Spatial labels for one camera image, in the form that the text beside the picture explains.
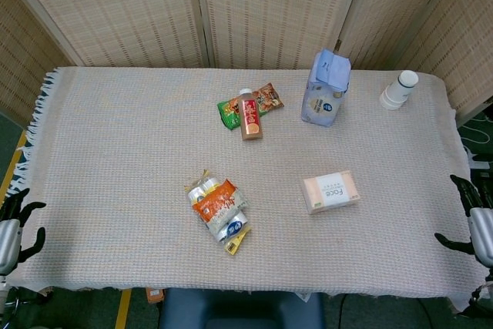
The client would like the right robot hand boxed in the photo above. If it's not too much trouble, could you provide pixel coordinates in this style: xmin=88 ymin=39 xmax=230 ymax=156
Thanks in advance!
xmin=434 ymin=173 xmax=493 ymax=268

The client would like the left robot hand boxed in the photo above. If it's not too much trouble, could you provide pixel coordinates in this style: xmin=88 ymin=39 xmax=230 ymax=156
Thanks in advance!
xmin=0 ymin=188 xmax=47 ymax=277

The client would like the tissue pack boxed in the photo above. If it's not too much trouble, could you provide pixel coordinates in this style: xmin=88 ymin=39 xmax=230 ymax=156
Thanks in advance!
xmin=302 ymin=169 xmax=361 ymax=216

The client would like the small orange box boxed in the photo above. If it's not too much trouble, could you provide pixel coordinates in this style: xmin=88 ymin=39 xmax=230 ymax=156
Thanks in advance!
xmin=145 ymin=287 xmax=166 ymax=304

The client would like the blue white bag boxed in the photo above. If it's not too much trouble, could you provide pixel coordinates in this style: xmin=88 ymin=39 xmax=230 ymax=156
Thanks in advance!
xmin=300 ymin=49 xmax=352 ymax=128

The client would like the beige woven tablecloth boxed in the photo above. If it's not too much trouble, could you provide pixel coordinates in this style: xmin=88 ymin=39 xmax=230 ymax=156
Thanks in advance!
xmin=5 ymin=65 xmax=482 ymax=299

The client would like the white bottle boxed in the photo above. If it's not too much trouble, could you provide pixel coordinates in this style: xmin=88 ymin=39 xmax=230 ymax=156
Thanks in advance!
xmin=379 ymin=69 xmax=420 ymax=111

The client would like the woven bamboo screen panel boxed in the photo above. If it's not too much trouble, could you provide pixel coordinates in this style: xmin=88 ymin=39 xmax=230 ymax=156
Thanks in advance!
xmin=398 ymin=0 xmax=493 ymax=126
xmin=192 ymin=0 xmax=367 ymax=70
xmin=338 ymin=0 xmax=459 ymax=72
xmin=0 ymin=0 xmax=211 ymax=69
xmin=0 ymin=0 xmax=84 ymax=126

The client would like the orange and white snack bag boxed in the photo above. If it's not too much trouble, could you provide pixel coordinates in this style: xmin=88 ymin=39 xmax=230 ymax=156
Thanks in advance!
xmin=192 ymin=178 xmax=250 ymax=232

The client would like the orange snack bag bundle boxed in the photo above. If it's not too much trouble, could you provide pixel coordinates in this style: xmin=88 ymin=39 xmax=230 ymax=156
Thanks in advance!
xmin=183 ymin=169 xmax=253 ymax=256

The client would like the blue padded seat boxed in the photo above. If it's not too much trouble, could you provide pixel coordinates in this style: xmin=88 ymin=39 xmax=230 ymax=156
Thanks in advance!
xmin=158 ymin=288 xmax=325 ymax=329

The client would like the green and orange snack bag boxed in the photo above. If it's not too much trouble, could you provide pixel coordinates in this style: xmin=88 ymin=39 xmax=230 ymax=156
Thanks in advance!
xmin=216 ymin=82 xmax=285 ymax=130

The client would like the brown juice bottle red label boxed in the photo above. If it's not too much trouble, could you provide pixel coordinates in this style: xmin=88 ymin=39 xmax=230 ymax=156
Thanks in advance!
xmin=237 ymin=88 xmax=264 ymax=142

